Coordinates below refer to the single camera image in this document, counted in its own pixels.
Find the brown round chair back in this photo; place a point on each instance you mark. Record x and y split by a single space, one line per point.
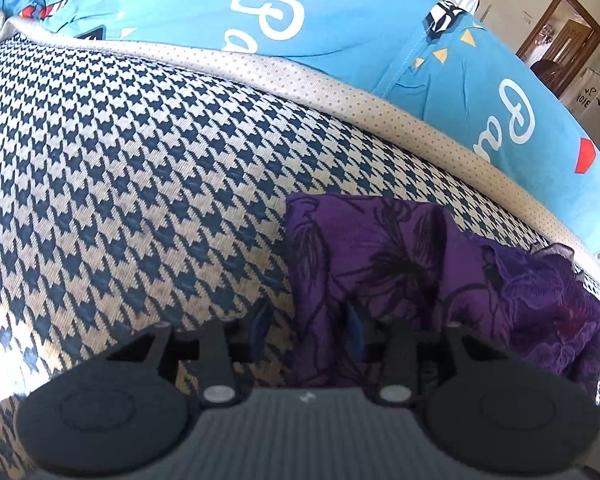
550 72

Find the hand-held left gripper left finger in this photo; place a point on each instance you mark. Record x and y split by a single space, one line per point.
260 332

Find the purple floral shirt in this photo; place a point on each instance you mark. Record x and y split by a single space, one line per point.
405 260

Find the beige dotted bed sheet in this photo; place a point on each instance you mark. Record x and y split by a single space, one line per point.
330 85

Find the houndstooth bed mat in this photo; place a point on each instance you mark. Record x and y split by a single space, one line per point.
130 185

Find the blue printed quilt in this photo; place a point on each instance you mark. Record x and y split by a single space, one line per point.
355 10

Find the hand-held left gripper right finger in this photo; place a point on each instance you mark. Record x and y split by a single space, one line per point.
354 335

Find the wooden doorway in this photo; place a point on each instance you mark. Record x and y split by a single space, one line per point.
577 30

